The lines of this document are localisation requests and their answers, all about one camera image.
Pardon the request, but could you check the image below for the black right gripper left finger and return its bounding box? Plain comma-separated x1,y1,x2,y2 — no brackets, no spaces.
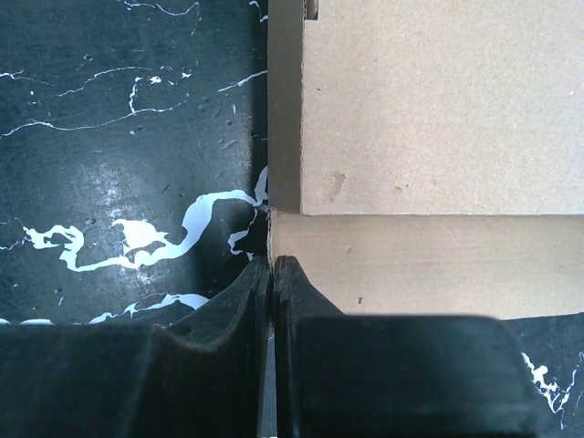
1,257,270,437

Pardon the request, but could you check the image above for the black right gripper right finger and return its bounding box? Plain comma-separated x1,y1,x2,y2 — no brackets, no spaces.
273,256,541,437

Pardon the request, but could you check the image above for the cardboard box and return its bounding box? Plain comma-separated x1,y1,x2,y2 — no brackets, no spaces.
267,1,583,319

